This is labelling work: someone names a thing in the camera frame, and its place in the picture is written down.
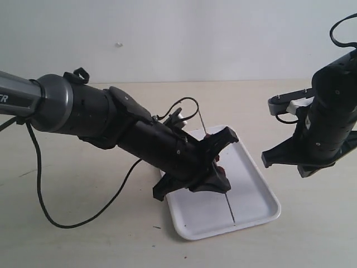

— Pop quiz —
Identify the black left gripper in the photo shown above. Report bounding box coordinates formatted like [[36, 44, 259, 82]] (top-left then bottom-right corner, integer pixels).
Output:
[[153, 126, 239, 201]]

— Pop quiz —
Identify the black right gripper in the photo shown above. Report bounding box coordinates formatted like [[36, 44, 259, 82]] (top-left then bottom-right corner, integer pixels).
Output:
[[262, 131, 356, 178]]

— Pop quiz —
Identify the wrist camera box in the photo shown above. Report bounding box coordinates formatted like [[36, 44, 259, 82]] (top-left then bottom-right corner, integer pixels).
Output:
[[268, 88, 315, 116], [163, 108, 187, 129]]

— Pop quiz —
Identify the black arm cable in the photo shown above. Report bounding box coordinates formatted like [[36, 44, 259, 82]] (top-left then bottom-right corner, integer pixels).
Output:
[[276, 13, 357, 124], [0, 66, 200, 229]]

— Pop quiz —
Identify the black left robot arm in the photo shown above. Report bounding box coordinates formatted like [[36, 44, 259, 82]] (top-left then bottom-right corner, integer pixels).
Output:
[[1, 69, 238, 200]]

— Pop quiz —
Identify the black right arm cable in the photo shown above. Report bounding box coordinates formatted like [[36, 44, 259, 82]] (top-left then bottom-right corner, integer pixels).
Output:
[[276, 13, 357, 124]]

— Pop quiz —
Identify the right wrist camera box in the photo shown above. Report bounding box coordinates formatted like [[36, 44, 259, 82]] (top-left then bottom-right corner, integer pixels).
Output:
[[268, 88, 315, 116]]

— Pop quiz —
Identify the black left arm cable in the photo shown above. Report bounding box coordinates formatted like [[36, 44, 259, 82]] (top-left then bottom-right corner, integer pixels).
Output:
[[0, 66, 200, 229]]

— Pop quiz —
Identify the thin metal skewer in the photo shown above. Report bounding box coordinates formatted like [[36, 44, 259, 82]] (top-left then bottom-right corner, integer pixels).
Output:
[[196, 102, 236, 225]]

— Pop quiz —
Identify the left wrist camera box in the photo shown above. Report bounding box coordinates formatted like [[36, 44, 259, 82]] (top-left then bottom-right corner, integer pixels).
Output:
[[163, 108, 187, 129]]

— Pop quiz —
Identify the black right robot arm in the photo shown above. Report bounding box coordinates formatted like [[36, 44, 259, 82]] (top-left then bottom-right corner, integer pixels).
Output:
[[262, 50, 356, 178]]

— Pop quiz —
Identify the white plastic tray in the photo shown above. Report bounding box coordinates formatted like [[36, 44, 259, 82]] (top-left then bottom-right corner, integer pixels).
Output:
[[166, 140, 281, 241]]

